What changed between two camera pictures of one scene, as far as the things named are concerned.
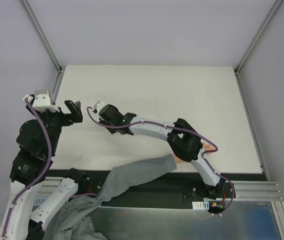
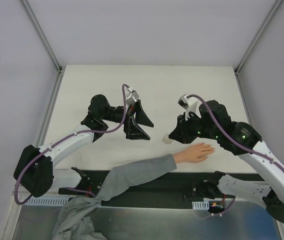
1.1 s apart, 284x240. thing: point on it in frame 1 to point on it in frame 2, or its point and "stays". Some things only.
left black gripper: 63,116 to 129,120
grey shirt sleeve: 75,216 stays
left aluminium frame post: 42,36 stays
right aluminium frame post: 269,17 stays
